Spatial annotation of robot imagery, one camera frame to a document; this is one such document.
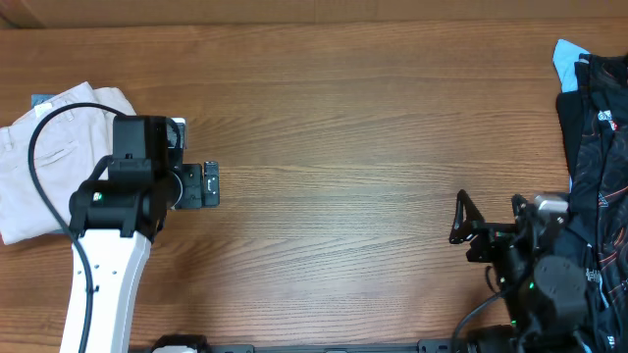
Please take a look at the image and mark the black patterned garment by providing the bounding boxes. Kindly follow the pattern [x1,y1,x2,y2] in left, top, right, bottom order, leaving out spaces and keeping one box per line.
[556,54,627,352]

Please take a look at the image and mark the folded blue jeans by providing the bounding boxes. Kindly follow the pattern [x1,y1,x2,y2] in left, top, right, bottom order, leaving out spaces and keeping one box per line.
[30,94,54,108]

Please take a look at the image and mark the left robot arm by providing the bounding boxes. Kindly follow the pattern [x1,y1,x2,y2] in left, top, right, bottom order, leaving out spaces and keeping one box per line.
[60,116,220,352]

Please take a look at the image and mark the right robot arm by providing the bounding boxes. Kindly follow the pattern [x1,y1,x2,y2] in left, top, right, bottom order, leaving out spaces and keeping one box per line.
[448,190,588,352]

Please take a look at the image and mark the beige cotton shorts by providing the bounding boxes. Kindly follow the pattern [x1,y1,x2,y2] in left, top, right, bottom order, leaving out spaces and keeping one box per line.
[1,81,134,245]

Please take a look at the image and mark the light blue garment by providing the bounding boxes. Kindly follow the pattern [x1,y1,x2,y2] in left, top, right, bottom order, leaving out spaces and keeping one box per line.
[552,39,590,93]

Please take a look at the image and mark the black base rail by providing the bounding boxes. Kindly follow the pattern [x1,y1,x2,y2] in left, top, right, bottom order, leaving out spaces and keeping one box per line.
[129,334,516,353]

